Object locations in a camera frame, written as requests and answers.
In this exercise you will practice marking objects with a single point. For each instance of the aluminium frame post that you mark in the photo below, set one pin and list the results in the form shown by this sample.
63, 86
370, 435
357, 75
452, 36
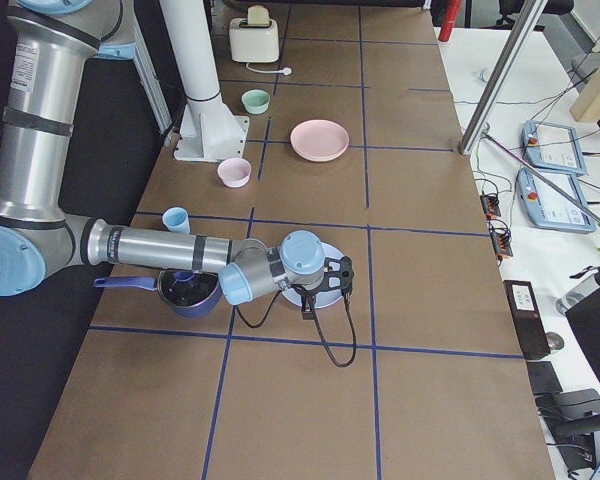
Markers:
529, 16

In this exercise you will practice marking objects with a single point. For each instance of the green-tipped grabber stick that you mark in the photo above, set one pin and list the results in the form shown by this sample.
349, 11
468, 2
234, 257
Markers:
573, 200

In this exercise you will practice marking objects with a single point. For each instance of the lower teach pendant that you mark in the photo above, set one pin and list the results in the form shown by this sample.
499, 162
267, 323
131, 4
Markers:
546, 208

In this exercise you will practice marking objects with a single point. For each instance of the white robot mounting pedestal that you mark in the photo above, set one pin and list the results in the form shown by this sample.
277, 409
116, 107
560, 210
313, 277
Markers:
209, 132

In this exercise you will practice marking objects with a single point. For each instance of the teach pendant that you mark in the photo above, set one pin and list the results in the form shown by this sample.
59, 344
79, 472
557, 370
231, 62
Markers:
546, 208
552, 146

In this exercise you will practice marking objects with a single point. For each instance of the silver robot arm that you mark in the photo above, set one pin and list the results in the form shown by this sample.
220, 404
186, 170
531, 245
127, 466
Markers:
37, 239

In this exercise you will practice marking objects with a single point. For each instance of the light blue cup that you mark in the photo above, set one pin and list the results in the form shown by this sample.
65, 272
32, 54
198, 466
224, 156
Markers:
176, 219

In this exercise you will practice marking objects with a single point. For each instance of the light blue plate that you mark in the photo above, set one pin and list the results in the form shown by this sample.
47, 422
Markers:
323, 299

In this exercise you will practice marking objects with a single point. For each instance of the bread slice in toaster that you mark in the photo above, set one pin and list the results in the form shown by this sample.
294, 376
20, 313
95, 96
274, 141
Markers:
258, 16

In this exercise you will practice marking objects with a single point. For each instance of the pink bowl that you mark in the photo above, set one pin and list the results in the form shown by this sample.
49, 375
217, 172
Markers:
234, 172

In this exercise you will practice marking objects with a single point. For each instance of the green bowl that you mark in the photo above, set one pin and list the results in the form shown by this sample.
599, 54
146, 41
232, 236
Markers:
255, 101

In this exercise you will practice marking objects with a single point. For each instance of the orange black connector block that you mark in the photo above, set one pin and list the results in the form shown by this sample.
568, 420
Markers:
490, 205

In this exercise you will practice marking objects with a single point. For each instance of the cream toaster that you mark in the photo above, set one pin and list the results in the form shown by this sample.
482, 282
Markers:
253, 44

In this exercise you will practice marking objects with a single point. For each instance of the dark blue saucepan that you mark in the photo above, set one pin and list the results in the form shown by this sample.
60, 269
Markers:
187, 293

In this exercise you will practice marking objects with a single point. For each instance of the pink plate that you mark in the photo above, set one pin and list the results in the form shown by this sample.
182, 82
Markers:
319, 140

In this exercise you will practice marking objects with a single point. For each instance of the upper teach pendant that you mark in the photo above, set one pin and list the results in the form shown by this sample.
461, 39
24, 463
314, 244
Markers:
552, 146

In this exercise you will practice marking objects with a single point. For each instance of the black box with white label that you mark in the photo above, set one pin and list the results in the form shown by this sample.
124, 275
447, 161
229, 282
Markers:
526, 319

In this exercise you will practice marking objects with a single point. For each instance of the red cylinder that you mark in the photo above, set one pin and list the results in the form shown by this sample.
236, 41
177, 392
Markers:
451, 13

